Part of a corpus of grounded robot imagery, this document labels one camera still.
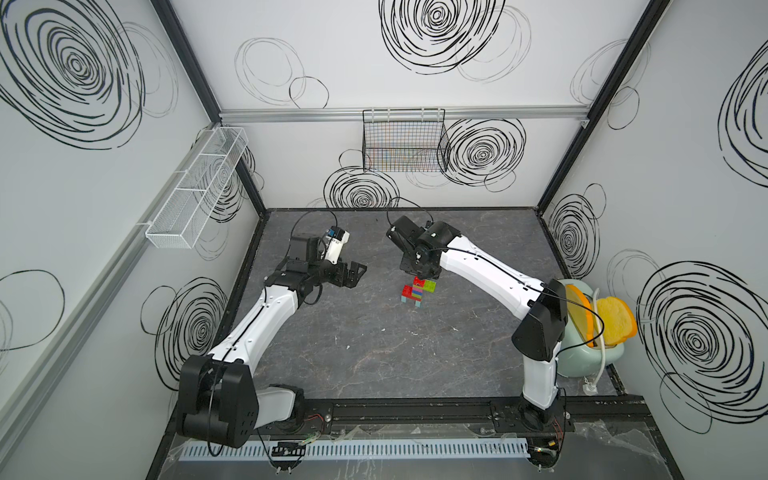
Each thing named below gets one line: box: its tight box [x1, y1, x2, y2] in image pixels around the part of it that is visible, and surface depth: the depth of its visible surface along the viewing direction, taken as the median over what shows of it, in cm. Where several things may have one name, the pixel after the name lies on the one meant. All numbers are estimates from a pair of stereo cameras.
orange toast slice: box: [566, 284, 595, 348], surface depth 70 cm
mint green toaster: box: [557, 278, 625, 378], surface depth 71 cm
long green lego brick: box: [414, 279, 437, 293], surface depth 86 cm
